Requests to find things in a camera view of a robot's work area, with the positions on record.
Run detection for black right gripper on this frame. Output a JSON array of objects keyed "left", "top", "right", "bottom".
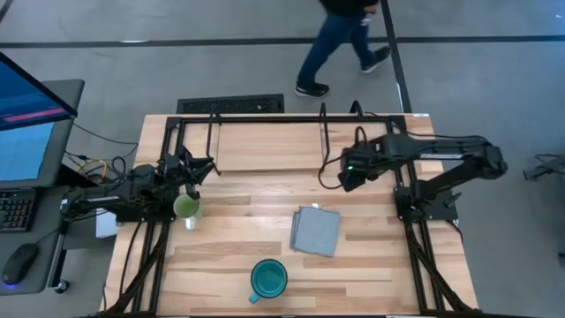
[{"left": 337, "top": 143, "right": 386, "bottom": 193}]

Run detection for black monitor cable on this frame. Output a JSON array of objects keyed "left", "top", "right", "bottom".
[{"left": 72, "top": 123, "right": 139, "bottom": 147}]

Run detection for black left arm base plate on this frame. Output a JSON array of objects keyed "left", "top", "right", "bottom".
[{"left": 115, "top": 205, "right": 176, "bottom": 223}]

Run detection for light blue screen monitor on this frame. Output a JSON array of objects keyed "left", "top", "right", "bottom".
[{"left": 0, "top": 118, "right": 74, "bottom": 190}]

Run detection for black aluminium table frame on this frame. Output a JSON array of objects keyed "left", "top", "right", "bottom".
[{"left": 99, "top": 112, "right": 482, "bottom": 318}]

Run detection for black keyboard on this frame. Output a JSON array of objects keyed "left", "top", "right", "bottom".
[{"left": 0, "top": 188, "right": 38, "bottom": 233}]

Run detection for person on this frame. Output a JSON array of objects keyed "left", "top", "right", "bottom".
[{"left": 294, "top": 0, "right": 393, "bottom": 100}]

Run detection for folded grey cloth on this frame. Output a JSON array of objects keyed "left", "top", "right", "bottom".
[{"left": 289, "top": 202, "right": 342, "bottom": 258}]

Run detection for black cable bundle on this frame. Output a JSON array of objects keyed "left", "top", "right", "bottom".
[{"left": 64, "top": 149, "right": 139, "bottom": 186}]

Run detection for teal mug with teal handle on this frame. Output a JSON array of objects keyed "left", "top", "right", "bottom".
[{"left": 247, "top": 258, "right": 290, "bottom": 305}]

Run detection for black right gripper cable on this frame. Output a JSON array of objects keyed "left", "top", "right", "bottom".
[{"left": 317, "top": 125, "right": 368, "bottom": 191}]

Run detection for black floor vent grate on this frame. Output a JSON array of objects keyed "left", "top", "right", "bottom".
[{"left": 176, "top": 93, "right": 285, "bottom": 115}]

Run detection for yellow cable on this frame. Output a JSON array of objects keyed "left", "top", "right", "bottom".
[{"left": 78, "top": 157, "right": 109, "bottom": 184}]

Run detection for white box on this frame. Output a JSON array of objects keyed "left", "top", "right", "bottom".
[{"left": 95, "top": 207, "right": 119, "bottom": 239}]

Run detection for dark blue screen monitor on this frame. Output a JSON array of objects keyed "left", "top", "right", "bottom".
[{"left": 0, "top": 51, "right": 79, "bottom": 132}]

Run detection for grey side desk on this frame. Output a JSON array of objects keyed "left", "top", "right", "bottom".
[{"left": 0, "top": 79, "right": 86, "bottom": 296}]

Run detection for black floor stand legs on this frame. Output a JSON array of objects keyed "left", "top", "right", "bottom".
[{"left": 523, "top": 153, "right": 565, "bottom": 182}]

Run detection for long black arm cable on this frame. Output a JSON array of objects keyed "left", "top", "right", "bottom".
[{"left": 350, "top": 100, "right": 489, "bottom": 143}]

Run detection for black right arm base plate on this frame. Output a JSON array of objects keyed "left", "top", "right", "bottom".
[{"left": 394, "top": 185, "right": 459, "bottom": 222}]

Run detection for green mug with white handle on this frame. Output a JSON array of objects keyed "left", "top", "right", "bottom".
[{"left": 172, "top": 193, "right": 205, "bottom": 231}]

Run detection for black computer mouse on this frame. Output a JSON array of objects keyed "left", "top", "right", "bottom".
[{"left": 1, "top": 242, "right": 40, "bottom": 286}]

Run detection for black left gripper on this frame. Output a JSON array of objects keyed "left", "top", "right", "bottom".
[{"left": 158, "top": 145, "right": 216, "bottom": 200}]

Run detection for wooden shelf with black legs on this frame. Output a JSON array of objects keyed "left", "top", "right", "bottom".
[{"left": 205, "top": 102, "right": 332, "bottom": 177}]

